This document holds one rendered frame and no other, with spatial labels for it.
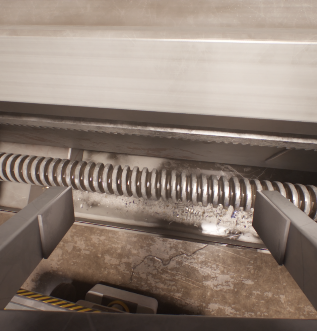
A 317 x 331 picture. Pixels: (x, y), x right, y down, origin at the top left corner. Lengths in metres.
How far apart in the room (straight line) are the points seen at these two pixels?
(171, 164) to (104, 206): 0.21
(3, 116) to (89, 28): 0.17
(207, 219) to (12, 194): 0.54
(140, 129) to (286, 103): 0.14
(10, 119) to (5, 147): 0.40
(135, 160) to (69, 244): 0.64
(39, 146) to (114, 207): 0.25
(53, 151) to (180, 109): 0.49
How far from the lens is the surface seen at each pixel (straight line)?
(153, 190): 0.28
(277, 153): 0.41
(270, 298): 1.11
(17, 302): 0.91
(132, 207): 0.62
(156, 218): 0.61
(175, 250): 1.03
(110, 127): 0.27
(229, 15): 0.23
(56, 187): 0.17
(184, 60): 0.19
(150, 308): 0.97
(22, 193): 0.76
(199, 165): 0.61
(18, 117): 0.33
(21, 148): 0.70
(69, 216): 0.16
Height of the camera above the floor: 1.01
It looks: 79 degrees down
